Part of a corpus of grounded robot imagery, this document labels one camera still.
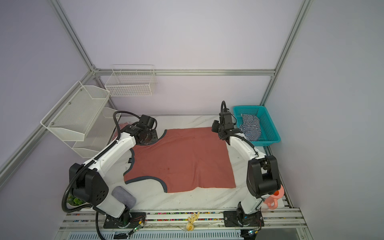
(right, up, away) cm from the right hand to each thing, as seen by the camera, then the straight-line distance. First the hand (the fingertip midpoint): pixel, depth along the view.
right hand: (214, 123), depth 92 cm
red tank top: (-20, -24, +6) cm, 32 cm away
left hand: (-39, -9, -7) cm, 40 cm away
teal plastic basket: (+41, -7, +12) cm, 43 cm away
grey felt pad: (-50, -40, -14) cm, 65 cm away
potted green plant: (-69, -37, -23) cm, 82 cm away
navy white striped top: (+30, -2, +19) cm, 35 cm away
